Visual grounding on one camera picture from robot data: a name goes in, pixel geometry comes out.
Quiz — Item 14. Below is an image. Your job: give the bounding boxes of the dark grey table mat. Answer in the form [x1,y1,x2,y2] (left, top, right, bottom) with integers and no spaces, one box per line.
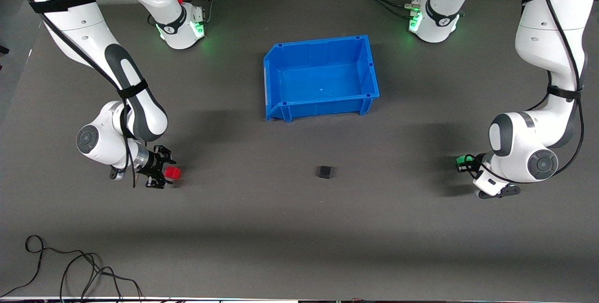
[0,0,599,300]

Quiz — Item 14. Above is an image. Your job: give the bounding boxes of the blue plastic storage bin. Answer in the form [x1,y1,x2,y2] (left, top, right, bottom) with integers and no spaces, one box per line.
[263,35,380,123]

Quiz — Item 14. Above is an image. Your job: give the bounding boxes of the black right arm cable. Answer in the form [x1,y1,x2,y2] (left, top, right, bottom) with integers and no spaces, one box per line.
[0,0,141,189]

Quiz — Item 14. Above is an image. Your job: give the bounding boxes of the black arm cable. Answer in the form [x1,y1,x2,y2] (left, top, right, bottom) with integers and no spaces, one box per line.
[473,0,586,187]
[0,0,141,189]

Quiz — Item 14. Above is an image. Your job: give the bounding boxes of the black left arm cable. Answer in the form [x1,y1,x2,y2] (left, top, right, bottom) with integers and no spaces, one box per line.
[473,0,586,187]

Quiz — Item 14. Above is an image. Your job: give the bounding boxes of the thin black loose cable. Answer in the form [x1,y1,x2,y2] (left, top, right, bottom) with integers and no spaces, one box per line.
[0,235,143,303]

